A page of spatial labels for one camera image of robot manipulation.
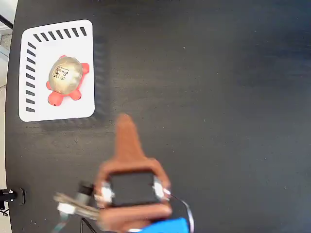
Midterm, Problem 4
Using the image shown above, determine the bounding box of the pink turtle toy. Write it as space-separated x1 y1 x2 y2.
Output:
46 55 90 107

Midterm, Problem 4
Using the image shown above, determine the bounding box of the black bar beside table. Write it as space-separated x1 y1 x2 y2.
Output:
0 14 14 29

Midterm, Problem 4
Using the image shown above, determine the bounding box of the white slotted tray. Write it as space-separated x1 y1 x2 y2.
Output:
18 19 96 122

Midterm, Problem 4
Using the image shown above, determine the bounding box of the flat ribbon cable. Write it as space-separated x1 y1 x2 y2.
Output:
52 217 70 233

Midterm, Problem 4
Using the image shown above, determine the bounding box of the black table clamp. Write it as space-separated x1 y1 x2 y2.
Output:
0 188 27 211

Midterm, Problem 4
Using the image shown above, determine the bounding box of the thin black servo cable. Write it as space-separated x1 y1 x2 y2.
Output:
167 191 195 233

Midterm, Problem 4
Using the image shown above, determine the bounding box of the black camera cable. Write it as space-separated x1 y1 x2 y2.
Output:
81 217 98 233

